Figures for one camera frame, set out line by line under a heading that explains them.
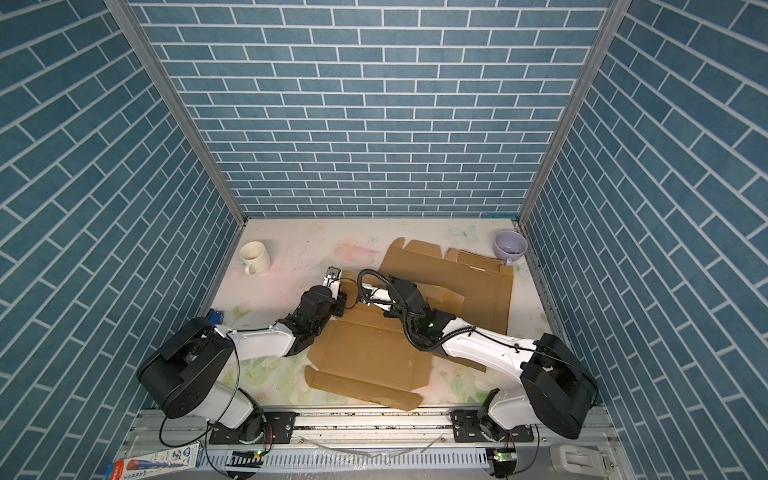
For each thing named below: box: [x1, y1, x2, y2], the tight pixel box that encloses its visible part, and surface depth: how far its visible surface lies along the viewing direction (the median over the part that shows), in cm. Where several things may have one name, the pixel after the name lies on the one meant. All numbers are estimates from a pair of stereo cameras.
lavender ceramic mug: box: [493, 230, 528, 266], surface depth 109 cm
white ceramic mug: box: [239, 241, 271, 275], surface depth 101 cm
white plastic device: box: [550, 444, 610, 477], surface depth 69 cm
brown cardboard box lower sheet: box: [378, 238, 514, 335], surface depth 108 cm
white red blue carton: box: [106, 441, 204, 480], surface depth 69 cm
